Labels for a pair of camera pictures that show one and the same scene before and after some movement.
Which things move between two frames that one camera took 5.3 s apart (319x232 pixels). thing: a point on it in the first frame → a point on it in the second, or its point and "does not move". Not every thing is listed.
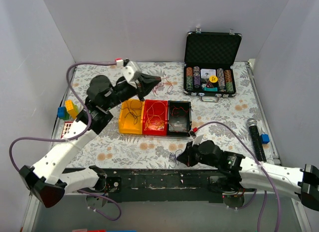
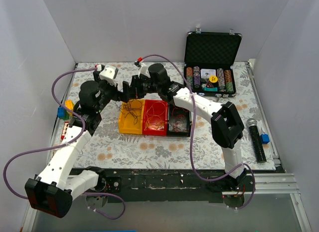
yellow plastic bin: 131,116 does not move
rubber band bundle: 154,120 does not move
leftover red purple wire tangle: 168,87 → 133,106
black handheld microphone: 252,123 does not move
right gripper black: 189,155 → 126,90
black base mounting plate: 169,185 does not move
